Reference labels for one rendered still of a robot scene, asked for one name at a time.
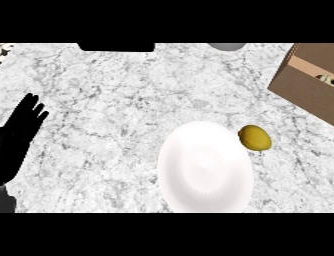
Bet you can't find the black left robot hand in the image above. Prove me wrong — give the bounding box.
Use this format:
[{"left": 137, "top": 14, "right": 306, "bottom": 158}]
[{"left": 0, "top": 93, "right": 50, "bottom": 186}]

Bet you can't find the white round plate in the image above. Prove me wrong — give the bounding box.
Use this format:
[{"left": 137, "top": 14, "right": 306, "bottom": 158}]
[{"left": 157, "top": 120, "right": 255, "bottom": 214}]

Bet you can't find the brown cardboard box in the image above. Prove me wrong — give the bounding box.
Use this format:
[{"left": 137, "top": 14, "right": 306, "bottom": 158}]
[{"left": 266, "top": 42, "right": 334, "bottom": 139}]

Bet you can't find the black appliance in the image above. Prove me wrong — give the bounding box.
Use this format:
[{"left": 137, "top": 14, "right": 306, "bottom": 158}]
[{"left": 77, "top": 42, "right": 157, "bottom": 53}]

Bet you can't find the yellow lemon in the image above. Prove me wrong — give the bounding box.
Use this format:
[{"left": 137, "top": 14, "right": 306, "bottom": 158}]
[{"left": 236, "top": 124, "right": 273, "bottom": 152}]

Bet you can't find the grey round object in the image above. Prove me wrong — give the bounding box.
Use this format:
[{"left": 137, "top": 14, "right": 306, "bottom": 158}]
[{"left": 207, "top": 42, "right": 248, "bottom": 52}]

